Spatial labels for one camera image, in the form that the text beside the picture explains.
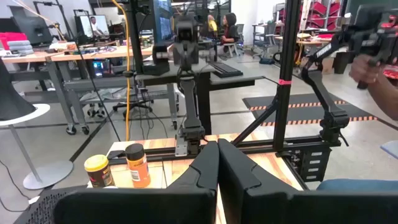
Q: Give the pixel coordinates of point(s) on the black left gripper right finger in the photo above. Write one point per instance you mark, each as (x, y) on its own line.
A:
(255, 202)

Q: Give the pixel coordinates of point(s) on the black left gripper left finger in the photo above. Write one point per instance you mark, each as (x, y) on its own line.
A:
(192, 202)

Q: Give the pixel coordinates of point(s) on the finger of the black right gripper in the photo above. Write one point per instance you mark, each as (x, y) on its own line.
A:
(190, 59)
(184, 59)

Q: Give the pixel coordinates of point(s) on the orange spice bottle black cap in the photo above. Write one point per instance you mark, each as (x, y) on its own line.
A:
(138, 168)

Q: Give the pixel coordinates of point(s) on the yellow-lid chili onion seasoning jar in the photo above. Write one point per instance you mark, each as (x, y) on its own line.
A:
(99, 174)

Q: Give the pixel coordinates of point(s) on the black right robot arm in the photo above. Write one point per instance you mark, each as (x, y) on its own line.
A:
(189, 102)

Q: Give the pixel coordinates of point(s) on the person's forearm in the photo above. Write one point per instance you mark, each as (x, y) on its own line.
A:
(385, 96)

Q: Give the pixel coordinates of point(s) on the monitor with blue screen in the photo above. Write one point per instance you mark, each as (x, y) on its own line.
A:
(164, 28)

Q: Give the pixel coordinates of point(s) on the black keyboard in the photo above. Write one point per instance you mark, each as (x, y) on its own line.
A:
(227, 71)

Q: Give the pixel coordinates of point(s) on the person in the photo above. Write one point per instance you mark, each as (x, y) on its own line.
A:
(212, 26)
(230, 31)

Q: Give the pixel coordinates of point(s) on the white stool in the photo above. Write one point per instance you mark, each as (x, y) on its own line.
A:
(230, 46)

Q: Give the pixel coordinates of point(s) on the black desk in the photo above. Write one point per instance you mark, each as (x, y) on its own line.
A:
(203, 102)

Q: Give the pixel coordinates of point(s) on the black box with white labels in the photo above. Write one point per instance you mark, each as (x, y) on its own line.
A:
(306, 174)

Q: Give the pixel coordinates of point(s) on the black office chair base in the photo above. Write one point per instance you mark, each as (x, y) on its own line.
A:
(133, 105)

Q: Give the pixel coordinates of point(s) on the computer tower with lights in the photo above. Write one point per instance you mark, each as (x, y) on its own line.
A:
(99, 67)

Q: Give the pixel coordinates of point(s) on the wooden top workbench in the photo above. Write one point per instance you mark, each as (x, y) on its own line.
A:
(93, 55)

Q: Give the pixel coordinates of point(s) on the monitor showing video picture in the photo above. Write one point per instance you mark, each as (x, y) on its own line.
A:
(93, 28)

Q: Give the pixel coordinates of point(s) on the thin black slanted pole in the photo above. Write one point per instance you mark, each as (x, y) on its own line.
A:
(99, 98)

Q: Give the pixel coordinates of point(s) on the pink tape band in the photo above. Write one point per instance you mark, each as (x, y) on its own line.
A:
(285, 82)

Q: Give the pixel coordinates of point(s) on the blue seat cushion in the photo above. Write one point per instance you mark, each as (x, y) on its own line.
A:
(357, 185)

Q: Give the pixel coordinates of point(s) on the hazard-striped black floor mat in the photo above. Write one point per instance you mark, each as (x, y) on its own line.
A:
(311, 109)

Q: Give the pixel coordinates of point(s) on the metal rack with red bins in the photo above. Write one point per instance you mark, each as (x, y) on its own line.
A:
(323, 9)

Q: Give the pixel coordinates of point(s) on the round side table grey base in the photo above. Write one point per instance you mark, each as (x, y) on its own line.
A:
(48, 174)

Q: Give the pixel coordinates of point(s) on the dark switched-off monitor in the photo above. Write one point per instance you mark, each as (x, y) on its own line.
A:
(31, 29)

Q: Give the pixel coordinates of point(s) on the grey folded cloth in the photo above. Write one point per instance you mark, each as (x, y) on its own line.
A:
(20, 46)

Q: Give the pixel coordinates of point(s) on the red folded cloth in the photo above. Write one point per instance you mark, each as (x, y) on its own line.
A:
(14, 36)

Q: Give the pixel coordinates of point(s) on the person's hand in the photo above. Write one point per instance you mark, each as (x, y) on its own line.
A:
(360, 70)

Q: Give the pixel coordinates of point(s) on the tall black cone-shaped object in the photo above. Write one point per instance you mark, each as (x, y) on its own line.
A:
(12, 99)

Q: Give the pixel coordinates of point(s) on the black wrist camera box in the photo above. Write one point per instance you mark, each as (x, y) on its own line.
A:
(186, 29)

